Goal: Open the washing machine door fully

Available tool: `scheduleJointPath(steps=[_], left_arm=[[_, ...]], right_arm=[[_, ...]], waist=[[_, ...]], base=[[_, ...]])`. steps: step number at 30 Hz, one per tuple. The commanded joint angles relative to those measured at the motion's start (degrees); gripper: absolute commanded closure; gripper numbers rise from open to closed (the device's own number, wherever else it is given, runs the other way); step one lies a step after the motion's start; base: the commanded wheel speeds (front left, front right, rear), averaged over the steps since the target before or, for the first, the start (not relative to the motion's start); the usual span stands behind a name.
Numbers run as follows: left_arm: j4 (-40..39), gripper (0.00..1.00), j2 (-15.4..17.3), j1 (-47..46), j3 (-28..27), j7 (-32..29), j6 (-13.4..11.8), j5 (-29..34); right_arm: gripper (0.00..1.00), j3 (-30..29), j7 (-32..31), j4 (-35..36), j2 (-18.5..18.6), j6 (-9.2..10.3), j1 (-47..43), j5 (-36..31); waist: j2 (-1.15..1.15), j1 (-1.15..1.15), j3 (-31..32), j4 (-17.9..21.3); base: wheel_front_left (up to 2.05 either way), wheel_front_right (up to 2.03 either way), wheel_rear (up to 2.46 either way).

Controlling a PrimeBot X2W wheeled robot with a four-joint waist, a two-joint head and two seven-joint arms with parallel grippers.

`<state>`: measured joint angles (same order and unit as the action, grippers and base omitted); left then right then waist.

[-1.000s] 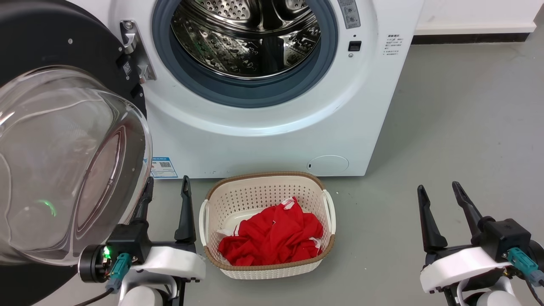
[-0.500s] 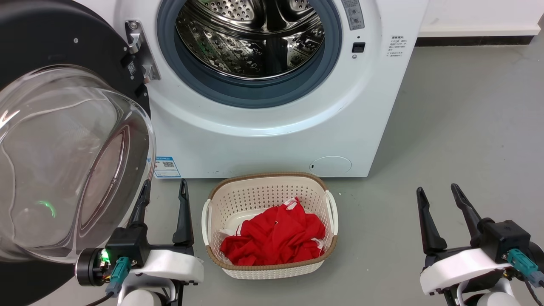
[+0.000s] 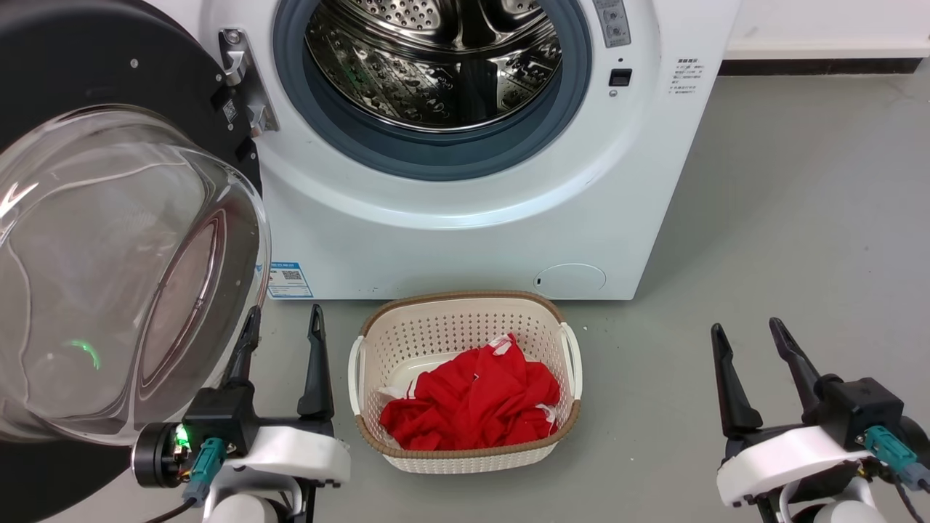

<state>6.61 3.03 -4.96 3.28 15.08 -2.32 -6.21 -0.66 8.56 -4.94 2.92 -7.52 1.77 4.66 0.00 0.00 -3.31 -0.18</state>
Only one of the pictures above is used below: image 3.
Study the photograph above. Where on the black round glass washer door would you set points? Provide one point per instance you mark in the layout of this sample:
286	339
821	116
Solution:
73	65

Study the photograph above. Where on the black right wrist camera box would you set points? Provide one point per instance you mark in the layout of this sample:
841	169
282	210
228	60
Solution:
861	407

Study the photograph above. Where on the blue energy label sticker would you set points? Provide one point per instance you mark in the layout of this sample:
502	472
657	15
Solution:
294	280

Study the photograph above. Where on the black door latch slot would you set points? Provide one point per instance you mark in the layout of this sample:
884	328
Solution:
620	77

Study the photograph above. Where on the cream plastic laundry basket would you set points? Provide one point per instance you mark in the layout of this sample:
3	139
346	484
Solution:
465	312

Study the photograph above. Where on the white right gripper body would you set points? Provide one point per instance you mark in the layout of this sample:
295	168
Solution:
785	461

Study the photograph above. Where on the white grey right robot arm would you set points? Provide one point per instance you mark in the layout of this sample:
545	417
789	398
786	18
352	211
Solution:
835	512

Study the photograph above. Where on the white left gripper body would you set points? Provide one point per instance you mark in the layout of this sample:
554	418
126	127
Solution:
298	454

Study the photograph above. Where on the black skirting board strip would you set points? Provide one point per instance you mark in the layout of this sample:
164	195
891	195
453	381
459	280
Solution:
821	67

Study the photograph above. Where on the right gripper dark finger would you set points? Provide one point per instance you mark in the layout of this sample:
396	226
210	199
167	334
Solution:
795	356
734	392

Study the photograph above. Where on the white front-load washing machine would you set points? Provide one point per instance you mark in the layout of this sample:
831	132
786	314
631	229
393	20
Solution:
436	247

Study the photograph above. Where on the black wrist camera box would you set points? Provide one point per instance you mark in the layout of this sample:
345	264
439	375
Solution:
218	414
861	407

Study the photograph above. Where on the steel perforated washer drum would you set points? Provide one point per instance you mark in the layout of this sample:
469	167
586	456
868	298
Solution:
378	73

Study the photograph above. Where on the round white filter cover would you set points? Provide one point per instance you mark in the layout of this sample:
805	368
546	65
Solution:
570	279

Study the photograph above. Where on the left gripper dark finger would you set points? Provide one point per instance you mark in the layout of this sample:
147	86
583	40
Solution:
245	356
317	370

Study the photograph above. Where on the red garment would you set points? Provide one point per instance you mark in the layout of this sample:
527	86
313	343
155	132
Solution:
472	399

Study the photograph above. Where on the silver metal door hinge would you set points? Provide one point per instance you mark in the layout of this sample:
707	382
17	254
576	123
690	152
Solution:
240	65

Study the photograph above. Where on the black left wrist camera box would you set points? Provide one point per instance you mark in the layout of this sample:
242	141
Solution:
218	414

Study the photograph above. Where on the black text warning sticker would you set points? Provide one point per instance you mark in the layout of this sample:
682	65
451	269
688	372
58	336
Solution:
686	76

